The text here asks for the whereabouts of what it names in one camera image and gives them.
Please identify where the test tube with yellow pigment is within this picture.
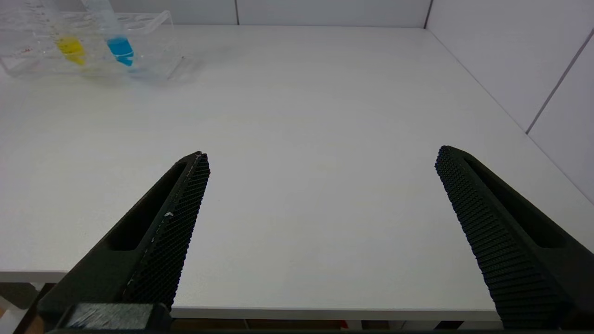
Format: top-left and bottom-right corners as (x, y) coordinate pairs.
(28, 0), (87, 66)

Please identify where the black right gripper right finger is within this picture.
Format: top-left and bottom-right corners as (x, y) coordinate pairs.
(435, 145), (594, 331)

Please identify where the clear acrylic test tube rack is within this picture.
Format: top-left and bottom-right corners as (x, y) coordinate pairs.
(0, 9), (184, 80)

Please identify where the test tube with blue pigment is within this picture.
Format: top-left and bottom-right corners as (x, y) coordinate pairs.
(83, 0), (136, 67)

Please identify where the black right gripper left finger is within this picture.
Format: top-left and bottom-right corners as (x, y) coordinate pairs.
(37, 151), (211, 333)

